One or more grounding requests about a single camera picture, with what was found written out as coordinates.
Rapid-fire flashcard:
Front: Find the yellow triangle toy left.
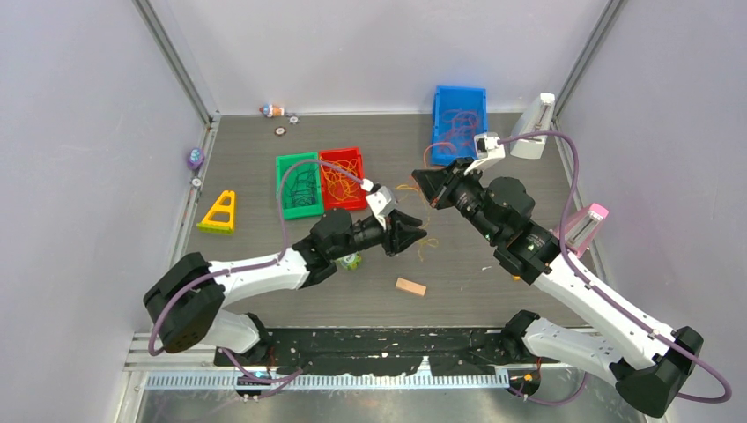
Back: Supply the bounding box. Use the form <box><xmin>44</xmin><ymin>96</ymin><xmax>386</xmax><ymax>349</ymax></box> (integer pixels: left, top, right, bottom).
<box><xmin>196</xmin><ymin>190</ymin><xmax>236</xmax><ymax>235</ymax></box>

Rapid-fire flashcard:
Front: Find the small clown figurine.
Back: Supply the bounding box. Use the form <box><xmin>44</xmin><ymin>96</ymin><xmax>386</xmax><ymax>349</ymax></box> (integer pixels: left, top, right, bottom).
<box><xmin>258</xmin><ymin>103</ymin><xmax>286</xmax><ymax>118</ymax></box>

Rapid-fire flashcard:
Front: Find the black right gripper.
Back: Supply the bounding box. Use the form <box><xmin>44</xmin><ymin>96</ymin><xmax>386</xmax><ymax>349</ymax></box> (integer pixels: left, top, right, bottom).
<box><xmin>412</xmin><ymin>157</ymin><xmax>502</xmax><ymax>243</ymax></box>

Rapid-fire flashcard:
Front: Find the green plastic bin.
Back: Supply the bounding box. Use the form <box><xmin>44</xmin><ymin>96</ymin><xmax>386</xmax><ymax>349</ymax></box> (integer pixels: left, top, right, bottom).
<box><xmin>276</xmin><ymin>152</ymin><xmax>324</xmax><ymax>219</ymax></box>

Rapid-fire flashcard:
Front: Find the purple round toy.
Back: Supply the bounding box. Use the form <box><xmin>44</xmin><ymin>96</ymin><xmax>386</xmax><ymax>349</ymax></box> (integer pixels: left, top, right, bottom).
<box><xmin>187</xmin><ymin>147</ymin><xmax>205</xmax><ymax>171</ymax></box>

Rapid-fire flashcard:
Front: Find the blue plastic bin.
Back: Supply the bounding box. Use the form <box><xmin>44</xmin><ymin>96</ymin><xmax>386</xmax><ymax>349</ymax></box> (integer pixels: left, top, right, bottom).
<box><xmin>428</xmin><ymin>85</ymin><xmax>488</xmax><ymax>167</ymax></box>

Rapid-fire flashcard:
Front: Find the green frog toy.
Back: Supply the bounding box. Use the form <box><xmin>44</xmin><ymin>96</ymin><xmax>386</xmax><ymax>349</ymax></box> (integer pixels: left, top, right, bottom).
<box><xmin>337</xmin><ymin>252</ymin><xmax>361</xmax><ymax>271</ymax></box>

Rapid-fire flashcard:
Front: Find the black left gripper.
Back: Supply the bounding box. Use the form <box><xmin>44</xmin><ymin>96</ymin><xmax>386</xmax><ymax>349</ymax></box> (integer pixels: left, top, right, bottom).
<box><xmin>330</xmin><ymin>209</ymin><xmax>425</xmax><ymax>259</ymax></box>

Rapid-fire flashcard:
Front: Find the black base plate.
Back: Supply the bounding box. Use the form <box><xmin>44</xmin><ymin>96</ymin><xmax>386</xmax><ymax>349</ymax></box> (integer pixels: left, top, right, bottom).
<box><xmin>234</xmin><ymin>327</ymin><xmax>541</xmax><ymax>376</ymax></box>

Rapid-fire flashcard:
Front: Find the pink metronome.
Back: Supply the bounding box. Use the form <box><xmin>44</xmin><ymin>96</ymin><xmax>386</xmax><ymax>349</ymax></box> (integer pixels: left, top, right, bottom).
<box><xmin>552</xmin><ymin>203</ymin><xmax>609</xmax><ymax>258</ymax></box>

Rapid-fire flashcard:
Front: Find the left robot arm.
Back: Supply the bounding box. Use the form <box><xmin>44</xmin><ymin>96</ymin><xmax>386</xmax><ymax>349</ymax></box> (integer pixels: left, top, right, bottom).
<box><xmin>143</xmin><ymin>208</ymin><xmax>427</xmax><ymax>365</ymax></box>

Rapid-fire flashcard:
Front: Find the wooden block front centre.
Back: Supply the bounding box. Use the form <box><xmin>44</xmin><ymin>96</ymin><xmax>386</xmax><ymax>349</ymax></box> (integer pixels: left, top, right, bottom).
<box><xmin>396</xmin><ymin>278</ymin><xmax>427</xmax><ymax>297</ymax></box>

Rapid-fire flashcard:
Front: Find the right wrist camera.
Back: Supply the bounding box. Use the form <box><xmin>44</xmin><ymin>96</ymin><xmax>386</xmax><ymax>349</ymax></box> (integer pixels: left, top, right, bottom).
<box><xmin>464</xmin><ymin>132</ymin><xmax>506</xmax><ymax>174</ymax></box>

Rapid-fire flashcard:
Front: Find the white metronome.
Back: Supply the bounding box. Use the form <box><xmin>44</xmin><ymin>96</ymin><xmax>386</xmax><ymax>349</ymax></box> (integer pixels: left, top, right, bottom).
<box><xmin>509</xmin><ymin>93</ymin><xmax>556</xmax><ymax>160</ymax></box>

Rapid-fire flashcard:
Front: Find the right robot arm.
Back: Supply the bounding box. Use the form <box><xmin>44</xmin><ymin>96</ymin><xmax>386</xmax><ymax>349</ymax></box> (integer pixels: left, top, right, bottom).
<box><xmin>411</xmin><ymin>159</ymin><xmax>704</xmax><ymax>418</ymax></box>

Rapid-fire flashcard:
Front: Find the red plastic bin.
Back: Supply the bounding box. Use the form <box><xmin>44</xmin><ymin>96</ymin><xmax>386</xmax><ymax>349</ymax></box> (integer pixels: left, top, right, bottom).
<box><xmin>319</xmin><ymin>147</ymin><xmax>367</xmax><ymax>212</ymax></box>

